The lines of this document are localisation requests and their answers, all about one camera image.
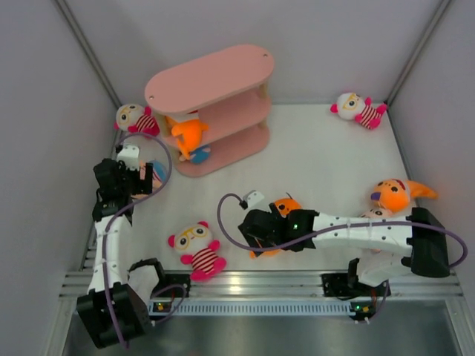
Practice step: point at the white panda plush front centre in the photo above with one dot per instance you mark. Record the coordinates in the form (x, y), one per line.
(197, 247)

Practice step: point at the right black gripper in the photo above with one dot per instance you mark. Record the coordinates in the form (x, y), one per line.
(254, 242)

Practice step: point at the boy doll plush right side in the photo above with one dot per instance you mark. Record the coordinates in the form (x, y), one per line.
(377, 213)

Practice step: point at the boy doll plush on shelf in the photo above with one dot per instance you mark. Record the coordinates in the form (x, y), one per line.
(197, 156)

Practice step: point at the pink three-tier toy shelf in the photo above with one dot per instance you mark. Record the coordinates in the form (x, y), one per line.
(227, 90)

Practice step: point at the white slotted cable duct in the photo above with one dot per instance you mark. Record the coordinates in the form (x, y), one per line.
(264, 308)

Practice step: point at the aluminium front rail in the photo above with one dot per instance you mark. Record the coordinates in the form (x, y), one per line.
(306, 284)

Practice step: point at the large orange shark plush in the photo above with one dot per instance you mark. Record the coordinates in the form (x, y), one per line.
(396, 195)

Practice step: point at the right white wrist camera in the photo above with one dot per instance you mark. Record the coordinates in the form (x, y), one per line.
(251, 199)

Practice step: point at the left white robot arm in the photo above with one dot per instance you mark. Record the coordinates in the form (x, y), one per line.
(114, 309)

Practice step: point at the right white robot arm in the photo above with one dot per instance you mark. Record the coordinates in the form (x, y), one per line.
(392, 246)

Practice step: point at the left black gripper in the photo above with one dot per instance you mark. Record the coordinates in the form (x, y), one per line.
(142, 186)

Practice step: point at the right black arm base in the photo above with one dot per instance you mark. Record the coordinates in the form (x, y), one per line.
(365, 301)

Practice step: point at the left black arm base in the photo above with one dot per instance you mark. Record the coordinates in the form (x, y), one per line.
(168, 297)

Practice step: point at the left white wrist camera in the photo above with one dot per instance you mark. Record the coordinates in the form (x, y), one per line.
(129, 155)

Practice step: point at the white panda plush right back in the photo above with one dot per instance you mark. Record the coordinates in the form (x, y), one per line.
(352, 107)

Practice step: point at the white panda plush left back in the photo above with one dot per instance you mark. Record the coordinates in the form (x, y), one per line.
(134, 118)

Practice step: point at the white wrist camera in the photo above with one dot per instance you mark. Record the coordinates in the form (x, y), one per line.
(251, 199)
(129, 155)

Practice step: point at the small orange shark plush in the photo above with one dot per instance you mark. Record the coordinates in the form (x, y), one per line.
(284, 206)

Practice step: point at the white panda plush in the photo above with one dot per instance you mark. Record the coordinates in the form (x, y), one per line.
(352, 107)
(134, 118)
(197, 247)

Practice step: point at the boy doll plush blue cap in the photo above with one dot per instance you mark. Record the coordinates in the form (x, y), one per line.
(159, 173)

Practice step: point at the orange shark plush on shelf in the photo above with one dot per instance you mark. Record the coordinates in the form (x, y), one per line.
(188, 135)

